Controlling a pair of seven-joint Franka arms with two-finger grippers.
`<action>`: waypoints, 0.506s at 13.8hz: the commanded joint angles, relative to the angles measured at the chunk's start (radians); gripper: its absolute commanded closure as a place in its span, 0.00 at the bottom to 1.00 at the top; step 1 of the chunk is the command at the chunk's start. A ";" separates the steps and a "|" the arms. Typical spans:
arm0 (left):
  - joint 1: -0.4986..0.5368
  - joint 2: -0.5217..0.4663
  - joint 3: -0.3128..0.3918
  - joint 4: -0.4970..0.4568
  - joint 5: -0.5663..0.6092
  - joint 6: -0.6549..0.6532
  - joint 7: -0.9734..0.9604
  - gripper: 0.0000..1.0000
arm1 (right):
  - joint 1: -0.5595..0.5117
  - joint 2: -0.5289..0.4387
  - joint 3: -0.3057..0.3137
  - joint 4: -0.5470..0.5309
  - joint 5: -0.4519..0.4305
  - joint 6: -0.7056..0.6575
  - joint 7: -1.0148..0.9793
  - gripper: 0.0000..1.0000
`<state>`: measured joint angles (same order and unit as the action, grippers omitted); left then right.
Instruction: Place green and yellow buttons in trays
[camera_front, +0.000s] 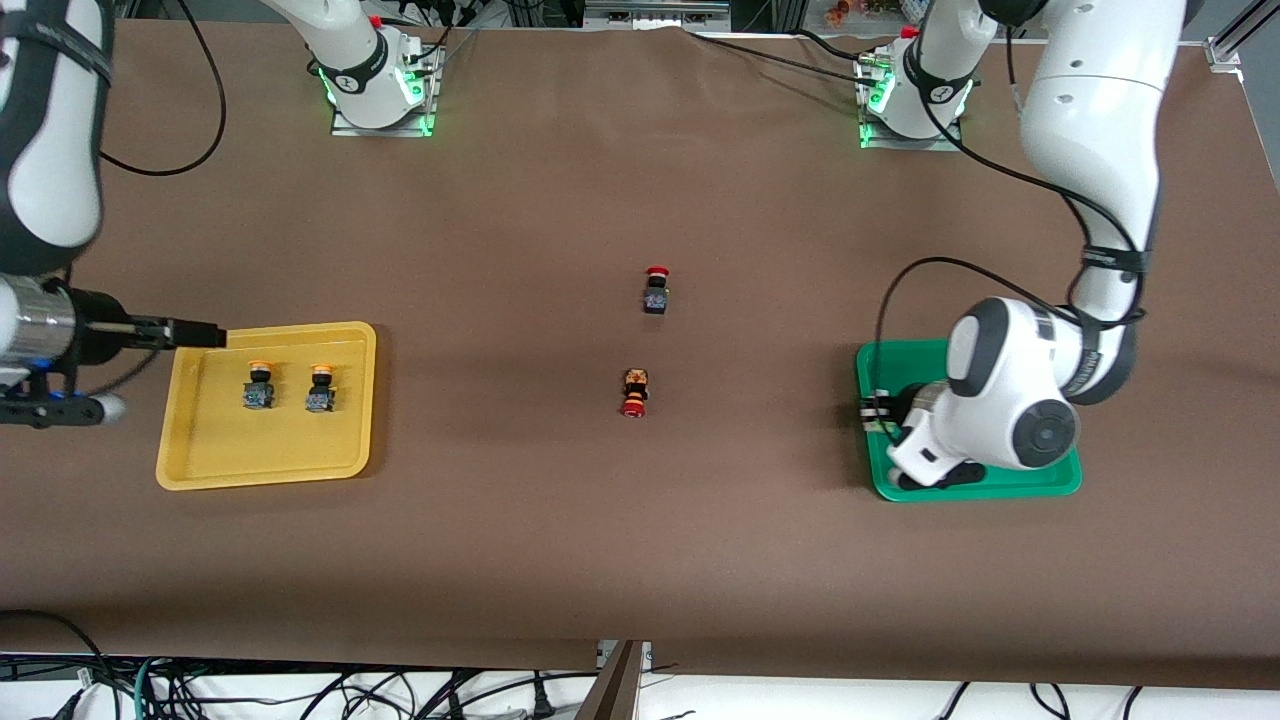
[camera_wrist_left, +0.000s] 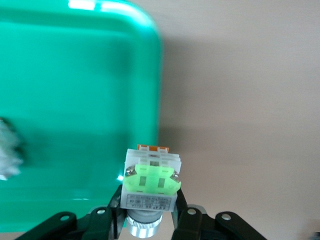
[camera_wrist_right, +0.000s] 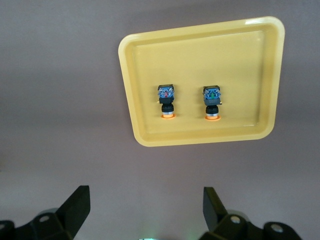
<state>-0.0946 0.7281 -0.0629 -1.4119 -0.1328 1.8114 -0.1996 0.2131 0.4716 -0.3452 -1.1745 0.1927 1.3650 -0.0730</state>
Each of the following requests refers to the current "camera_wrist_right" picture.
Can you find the yellow plastic tray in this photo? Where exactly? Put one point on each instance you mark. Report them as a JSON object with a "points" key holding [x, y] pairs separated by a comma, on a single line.
{"points": [[195, 62]]}

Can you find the orange button switch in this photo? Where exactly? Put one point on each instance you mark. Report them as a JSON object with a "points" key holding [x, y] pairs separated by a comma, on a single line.
{"points": [[166, 100], [212, 101]]}

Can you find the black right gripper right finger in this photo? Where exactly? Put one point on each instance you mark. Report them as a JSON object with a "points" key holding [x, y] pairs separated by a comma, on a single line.
{"points": [[225, 230]]}

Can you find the brown table cover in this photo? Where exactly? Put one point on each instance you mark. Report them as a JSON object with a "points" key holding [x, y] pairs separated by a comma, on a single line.
{"points": [[62, 100]]}

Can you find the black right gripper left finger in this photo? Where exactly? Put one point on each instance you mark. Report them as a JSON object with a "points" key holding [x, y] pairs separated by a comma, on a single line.
{"points": [[62, 222]]}

